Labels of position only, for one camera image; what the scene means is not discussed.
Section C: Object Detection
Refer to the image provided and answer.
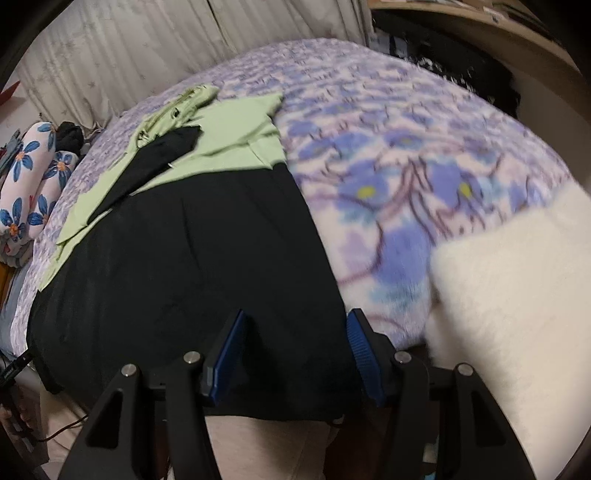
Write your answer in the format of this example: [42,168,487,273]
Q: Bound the rolled quilt with blue flowers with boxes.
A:
[0,121,79,268]

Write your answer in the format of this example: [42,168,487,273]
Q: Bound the white patterned curtain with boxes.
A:
[14,0,370,134]

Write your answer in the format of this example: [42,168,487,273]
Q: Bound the white plush cloth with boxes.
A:
[425,182,591,480]

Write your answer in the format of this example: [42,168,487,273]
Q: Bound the dark bundled clothes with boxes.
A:
[55,121,86,153]

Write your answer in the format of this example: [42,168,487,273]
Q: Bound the green and black hooded jacket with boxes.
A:
[25,85,358,423]

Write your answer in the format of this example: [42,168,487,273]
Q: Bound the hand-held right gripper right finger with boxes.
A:
[346,308,539,480]

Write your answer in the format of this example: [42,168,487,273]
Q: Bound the wooden desk with shelves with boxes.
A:
[369,0,591,93]

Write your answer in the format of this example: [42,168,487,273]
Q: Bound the pile of grey and red clothes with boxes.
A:
[0,129,24,171]

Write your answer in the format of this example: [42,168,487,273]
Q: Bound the thin dark cable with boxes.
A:
[34,413,88,444]

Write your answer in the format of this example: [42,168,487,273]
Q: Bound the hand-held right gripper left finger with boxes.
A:
[55,308,252,480]

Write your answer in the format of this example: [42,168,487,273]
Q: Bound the grey bed sheet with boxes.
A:
[0,265,33,361]

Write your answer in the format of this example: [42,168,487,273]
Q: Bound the purple floral fleece blanket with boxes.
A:
[11,39,573,347]

